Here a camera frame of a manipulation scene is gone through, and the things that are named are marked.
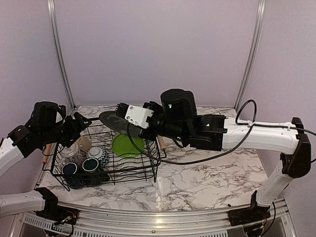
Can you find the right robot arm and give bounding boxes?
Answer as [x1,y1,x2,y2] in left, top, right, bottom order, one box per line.
[126,89,312,221]

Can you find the front aluminium rail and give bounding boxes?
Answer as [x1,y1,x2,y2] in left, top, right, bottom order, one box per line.
[14,195,297,237]

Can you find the grey reindeer plate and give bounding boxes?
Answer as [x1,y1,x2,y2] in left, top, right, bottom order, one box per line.
[99,111,141,138]

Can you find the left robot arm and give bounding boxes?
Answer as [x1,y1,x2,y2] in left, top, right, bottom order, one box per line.
[0,102,92,220]

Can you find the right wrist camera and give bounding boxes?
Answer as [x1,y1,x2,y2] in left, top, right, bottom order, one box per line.
[116,103,154,129]

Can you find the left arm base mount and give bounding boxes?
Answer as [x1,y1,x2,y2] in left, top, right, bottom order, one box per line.
[35,187,79,225]

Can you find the right aluminium frame post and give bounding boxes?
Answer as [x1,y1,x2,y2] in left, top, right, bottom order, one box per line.
[234,0,266,111]

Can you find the blue patterned bowl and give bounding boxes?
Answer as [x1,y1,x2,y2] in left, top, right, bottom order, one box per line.
[86,147,110,167]

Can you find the green plate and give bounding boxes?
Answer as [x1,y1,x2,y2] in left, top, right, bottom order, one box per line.
[112,134,141,158]

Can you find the left aluminium frame post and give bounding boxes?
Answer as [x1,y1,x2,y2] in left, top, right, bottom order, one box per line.
[47,0,76,110]

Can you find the black wire dish rack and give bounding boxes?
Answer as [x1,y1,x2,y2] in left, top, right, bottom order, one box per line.
[44,118,166,191]

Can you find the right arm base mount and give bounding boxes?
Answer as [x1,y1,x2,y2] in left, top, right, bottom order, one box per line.
[228,191,271,226]

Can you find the aluminium frame post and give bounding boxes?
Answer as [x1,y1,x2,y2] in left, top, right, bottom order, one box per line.
[234,0,266,111]
[47,0,76,110]

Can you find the dark teal cup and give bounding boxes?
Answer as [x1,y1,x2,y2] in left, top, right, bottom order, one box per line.
[81,158,100,173]

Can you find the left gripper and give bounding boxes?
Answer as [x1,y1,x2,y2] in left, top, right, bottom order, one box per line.
[40,112,91,148]

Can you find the beige bowl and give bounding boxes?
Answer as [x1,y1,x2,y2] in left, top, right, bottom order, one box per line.
[76,136,92,153]

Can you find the dark blue cup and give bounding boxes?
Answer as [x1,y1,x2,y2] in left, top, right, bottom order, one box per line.
[61,162,78,177]

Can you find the floral glass mug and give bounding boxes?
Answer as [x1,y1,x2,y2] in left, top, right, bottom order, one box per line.
[59,143,84,168]

